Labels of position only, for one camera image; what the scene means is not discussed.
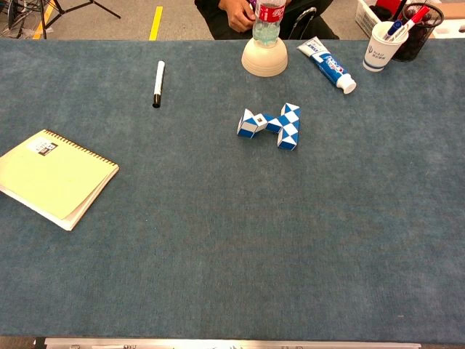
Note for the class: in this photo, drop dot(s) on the bare human hand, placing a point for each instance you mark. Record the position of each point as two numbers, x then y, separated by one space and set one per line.
238 14

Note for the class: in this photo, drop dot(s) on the plastic bottle with red label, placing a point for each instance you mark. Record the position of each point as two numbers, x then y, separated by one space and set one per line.
268 22

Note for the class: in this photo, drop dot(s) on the yellow cover spiral notebook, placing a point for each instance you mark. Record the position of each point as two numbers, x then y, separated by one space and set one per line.
51 174

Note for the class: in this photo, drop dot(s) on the person in black clothes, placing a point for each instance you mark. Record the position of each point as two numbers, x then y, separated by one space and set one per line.
218 22

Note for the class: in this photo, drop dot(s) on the beige upturned bowl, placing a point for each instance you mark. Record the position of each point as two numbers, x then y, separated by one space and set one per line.
264 62

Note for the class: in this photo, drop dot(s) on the metal chair armrest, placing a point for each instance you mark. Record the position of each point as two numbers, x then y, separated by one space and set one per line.
301 20

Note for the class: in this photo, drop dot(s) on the yellow floor tape strip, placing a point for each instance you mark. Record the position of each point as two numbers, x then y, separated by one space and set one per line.
156 23
44 20

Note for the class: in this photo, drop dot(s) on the white marker with black cap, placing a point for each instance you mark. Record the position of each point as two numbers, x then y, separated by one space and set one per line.
159 78

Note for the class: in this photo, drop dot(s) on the blue white toothpaste tube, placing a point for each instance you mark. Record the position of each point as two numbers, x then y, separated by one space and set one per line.
328 63

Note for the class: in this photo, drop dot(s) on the blue white snake puzzle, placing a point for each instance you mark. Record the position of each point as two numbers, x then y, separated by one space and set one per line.
287 127

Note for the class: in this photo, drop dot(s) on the white plastic basket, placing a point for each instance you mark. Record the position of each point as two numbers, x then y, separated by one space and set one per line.
365 14

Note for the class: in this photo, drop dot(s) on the white paper cup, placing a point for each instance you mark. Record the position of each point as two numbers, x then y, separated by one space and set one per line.
379 54

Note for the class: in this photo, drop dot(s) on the blue cap whiteboard marker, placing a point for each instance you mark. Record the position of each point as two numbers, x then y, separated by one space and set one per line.
394 28

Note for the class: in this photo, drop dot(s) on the black tripod stand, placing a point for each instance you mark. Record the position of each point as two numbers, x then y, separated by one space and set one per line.
65 9

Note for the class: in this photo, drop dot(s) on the red cap whiteboard marker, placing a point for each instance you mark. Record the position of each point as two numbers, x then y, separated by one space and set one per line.
414 20

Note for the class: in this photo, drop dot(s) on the black mesh pen holder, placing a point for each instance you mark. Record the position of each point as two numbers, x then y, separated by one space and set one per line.
421 40

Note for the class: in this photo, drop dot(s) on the blue felt table mat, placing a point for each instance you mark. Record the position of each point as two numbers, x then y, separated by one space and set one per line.
232 225

